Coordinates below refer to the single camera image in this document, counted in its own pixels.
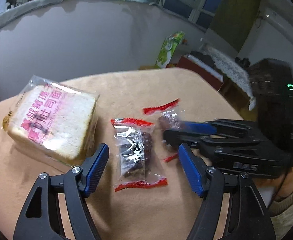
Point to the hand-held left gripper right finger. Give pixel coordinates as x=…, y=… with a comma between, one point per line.
x=190, y=170

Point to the clear red-edged cake packet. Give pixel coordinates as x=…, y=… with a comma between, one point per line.
x=135, y=150
x=170, y=117

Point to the dark figurine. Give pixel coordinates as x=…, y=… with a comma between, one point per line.
x=242, y=62

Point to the green curtain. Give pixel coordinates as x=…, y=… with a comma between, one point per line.
x=236, y=17

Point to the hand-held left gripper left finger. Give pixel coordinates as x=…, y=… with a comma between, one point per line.
x=96, y=170

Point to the sliced bread in clear bag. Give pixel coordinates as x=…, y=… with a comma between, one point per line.
x=51, y=120

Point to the table with lace cloth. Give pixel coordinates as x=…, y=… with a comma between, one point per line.
x=231, y=70

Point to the person's right forearm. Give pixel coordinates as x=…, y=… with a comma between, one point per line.
x=290, y=205

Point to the red box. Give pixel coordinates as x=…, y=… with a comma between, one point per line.
x=199, y=68

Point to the white air conditioner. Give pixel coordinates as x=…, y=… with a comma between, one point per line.
x=285, y=27

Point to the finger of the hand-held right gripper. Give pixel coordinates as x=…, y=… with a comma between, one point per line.
x=186, y=137
x=201, y=127

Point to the grey windowsill cloth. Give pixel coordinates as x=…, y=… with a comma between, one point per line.
x=61, y=1

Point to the person's right hand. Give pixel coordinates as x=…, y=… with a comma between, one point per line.
x=279, y=183

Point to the window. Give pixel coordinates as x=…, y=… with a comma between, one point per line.
x=184, y=2

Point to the green printed carton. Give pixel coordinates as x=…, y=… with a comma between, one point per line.
x=169, y=50

